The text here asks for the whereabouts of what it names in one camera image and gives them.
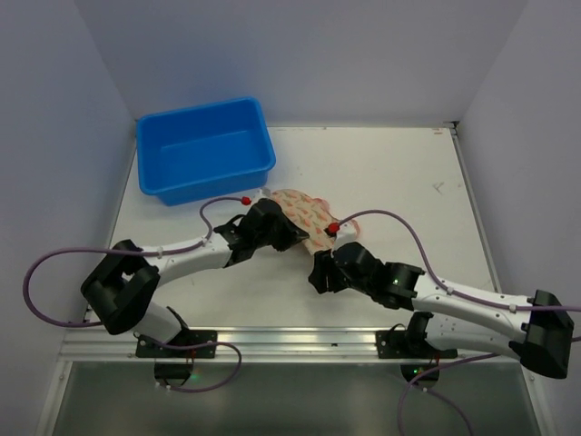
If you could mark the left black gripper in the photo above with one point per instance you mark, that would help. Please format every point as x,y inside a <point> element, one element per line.
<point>285,234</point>

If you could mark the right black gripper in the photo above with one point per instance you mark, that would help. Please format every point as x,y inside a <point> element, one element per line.
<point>321,271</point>

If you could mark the floral mesh laundry bag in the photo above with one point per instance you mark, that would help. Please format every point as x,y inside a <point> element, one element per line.
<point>310,214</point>

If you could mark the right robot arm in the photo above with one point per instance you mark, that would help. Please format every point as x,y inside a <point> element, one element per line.
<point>536,331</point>

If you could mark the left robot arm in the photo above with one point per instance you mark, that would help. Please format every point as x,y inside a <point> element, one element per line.
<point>121,287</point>

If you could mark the blue plastic bin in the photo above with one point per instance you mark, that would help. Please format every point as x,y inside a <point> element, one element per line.
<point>204,151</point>

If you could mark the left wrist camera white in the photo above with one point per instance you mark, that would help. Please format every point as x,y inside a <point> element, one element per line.
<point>262,193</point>

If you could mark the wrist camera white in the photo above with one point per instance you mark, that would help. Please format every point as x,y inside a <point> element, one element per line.
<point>341,234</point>
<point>262,193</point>

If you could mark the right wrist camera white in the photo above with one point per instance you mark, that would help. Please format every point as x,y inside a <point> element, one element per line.
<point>341,234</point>

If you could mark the aluminium mounting rail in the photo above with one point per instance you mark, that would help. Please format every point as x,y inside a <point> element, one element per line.
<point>257,345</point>

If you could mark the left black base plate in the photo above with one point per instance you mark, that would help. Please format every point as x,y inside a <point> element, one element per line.
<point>188,344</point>

